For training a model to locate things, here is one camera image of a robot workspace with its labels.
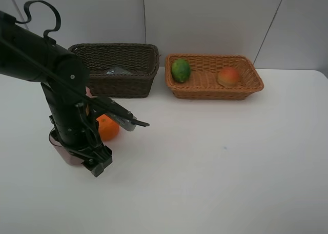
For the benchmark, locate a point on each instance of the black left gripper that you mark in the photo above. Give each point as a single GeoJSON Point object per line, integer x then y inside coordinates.
{"type": "Point", "coordinates": [77, 130]}

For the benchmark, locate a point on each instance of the translucent purple plastic cup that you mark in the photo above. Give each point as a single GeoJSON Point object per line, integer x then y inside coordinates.
{"type": "Point", "coordinates": [68, 158]}

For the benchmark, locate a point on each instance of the black square bottle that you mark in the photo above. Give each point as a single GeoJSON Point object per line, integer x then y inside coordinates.
{"type": "Point", "coordinates": [118, 71]}

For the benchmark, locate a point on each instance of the green lime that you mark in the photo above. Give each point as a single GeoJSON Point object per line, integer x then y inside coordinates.
{"type": "Point", "coordinates": [180, 70]}

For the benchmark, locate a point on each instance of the red yellow peach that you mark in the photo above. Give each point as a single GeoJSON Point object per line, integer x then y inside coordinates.
{"type": "Point", "coordinates": [228, 77]}

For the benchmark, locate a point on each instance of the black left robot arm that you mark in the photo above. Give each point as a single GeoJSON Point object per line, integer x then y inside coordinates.
{"type": "Point", "coordinates": [63, 77]}

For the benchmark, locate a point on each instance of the orange mandarin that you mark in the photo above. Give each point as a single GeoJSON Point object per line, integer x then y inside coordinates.
{"type": "Point", "coordinates": [108, 129]}

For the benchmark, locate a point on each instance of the pink bottle white cap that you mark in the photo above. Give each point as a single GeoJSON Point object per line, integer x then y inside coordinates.
{"type": "Point", "coordinates": [88, 93]}

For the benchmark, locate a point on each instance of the dark brown wicker basket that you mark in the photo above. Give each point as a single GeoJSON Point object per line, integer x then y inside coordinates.
{"type": "Point", "coordinates": [142, 60]}

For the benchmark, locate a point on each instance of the orange wicker basket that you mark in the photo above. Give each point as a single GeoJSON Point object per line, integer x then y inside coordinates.
{"type": "Point", "coordinates": [202, 83]}

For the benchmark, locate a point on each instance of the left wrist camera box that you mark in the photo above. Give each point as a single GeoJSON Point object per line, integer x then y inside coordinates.
{"type": "Point", "coordinates": [117, 113]}

